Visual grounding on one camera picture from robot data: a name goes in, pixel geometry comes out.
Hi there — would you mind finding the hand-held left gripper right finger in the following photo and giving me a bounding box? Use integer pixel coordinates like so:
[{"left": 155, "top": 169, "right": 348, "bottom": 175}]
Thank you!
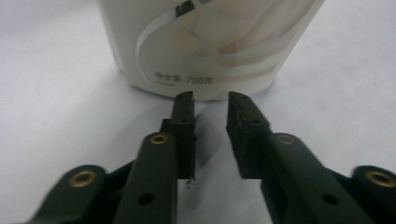
[{"left": 226, "top": 91, "right": 272, "bottom": 180}]

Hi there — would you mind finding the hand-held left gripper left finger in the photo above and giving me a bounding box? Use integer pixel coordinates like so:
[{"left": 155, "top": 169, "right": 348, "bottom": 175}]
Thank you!
[{"left": 160, "top": 91, "right": 198, "bottom": 181}]

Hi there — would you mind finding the white bottle with blue pump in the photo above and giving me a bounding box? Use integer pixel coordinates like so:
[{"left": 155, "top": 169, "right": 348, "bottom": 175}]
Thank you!
[{"left": 97, "top": 0, "right": 326, "bottom": 102}]

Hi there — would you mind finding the white table cover sheet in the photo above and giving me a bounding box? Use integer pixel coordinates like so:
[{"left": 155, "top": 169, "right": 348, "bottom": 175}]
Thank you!
[{"left": 0, "top": 0, "right": 396, "bottom": 224}]

